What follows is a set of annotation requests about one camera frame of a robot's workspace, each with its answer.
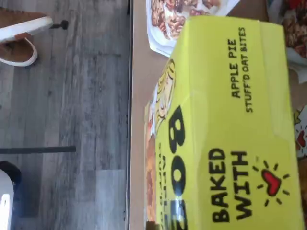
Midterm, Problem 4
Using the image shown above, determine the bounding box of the red label granola bag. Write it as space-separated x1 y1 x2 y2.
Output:
266 0 307 84
146 0 240 58

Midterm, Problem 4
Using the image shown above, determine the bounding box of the small black floor object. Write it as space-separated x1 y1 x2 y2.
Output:
50 20 70 30

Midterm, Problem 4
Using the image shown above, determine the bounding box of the brown shoe white sole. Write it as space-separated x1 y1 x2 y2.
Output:
0 37 38 67
0 7 54 46

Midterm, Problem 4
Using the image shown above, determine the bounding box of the black metal shelf rack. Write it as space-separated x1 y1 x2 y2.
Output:
125 0 134 230

